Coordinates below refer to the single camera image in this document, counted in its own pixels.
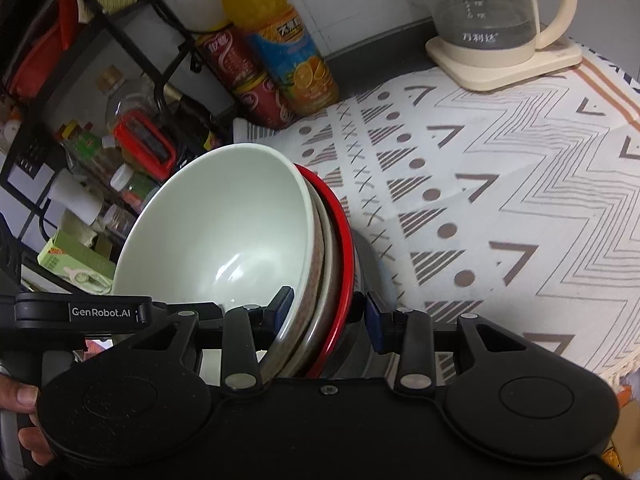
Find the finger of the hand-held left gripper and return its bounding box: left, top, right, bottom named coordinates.
left=150, top=301, right=226, bottom=325

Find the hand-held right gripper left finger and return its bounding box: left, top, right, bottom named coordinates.
left=127, top=285, right=296, bottom=393

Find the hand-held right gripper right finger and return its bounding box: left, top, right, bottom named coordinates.
left=365, top=291, right=540, bottom=396

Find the brown patterned bowl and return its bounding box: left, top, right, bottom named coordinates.
left=260, top=195, right=335, bottom=380

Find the red plate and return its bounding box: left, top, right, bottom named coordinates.
left=294, top=161, right=357, bottom=380

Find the white bowl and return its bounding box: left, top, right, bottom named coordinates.
left=112, top=143, right=317, bottom=361

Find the person's left hand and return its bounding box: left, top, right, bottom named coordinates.
left=0, top=376, right=55, bottom=468

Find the green cardboard box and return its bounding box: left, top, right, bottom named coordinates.
left=36, top=224, right=118, bottom=297

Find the clear white cap jar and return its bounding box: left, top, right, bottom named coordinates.
left=91, top=201, right=137, bottom=239

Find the white plastic jar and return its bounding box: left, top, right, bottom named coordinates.
left=46, top=168, right=104, bottom=227

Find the white cap spice jar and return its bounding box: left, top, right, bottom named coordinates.
left=109, top=161, right=162, bottom=202

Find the patterned white tablecloth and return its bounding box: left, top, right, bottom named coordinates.
left=235, top=35, right=640, bottom=388

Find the red framed container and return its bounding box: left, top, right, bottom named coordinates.
left=113, top=109, right=178, bottom=171

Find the yellow cap green bottle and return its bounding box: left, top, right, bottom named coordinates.
left=59, top=119, right=117, bottom=172

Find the dark glass bottle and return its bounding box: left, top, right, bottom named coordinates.
left=162, top=82, right=222, bottom=153

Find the clear corked glass bottle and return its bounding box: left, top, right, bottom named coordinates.
left=102, top=66, right=159, bottom=131

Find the red drink can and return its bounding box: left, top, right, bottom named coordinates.
left=194, top=27, right=297, bottom=132

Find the red plastic board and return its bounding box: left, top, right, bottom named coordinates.
left=9, top=0, right=94, bottom=102

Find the orange juice bottle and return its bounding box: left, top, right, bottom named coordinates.
left=214, top=0, right=341, bottom=117

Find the cream kettle base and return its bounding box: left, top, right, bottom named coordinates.
left=425, top=35, right=584, bottom=93

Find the black metal rack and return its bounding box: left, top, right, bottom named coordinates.
left=0, top=0, right=236, bottom=281

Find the glass kettle cream handle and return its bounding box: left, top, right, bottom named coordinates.
left=419, top=0, right=578, bottom=63

